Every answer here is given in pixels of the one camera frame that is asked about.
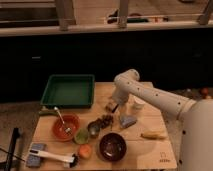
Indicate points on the green vegetable toy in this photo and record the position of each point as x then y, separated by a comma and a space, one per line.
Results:
47, 112

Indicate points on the yellow banana toy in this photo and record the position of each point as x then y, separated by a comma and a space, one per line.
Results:
153, 135

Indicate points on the metal spoon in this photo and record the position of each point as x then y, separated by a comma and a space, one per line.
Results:
62, 120

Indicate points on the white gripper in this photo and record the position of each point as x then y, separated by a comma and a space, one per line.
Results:
120, 97

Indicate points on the dark red bowl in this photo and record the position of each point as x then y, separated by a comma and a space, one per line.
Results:
112, 147

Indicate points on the brown dried object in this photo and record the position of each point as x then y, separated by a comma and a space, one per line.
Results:
105, 121

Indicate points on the wooden chalkboard eraser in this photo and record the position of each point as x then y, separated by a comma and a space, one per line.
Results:
111, 107

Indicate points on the orange fruit toy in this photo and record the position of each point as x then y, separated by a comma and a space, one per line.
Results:
85, 151

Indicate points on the small metal cup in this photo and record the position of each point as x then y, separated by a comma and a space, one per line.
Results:
93, 129

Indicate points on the white handled brush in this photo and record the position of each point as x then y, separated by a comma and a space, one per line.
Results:
70, 160

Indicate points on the white plastic cup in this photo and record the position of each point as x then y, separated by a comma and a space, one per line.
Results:
138, 103

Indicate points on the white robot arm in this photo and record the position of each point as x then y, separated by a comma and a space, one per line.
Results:
196, 149

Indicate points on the grey blue cloth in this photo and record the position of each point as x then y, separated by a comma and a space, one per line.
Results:
127, 120

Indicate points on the small green cup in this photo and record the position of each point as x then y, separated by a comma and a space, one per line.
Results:
81, 136

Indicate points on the orange bowl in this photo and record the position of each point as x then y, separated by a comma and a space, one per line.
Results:
58, 132

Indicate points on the blue grey sponge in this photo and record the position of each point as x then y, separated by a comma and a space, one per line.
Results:
34, 161

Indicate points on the black stand pole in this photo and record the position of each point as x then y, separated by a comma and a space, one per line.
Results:
9, 159

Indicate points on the green plastic tray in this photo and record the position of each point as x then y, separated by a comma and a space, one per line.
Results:
69, 91

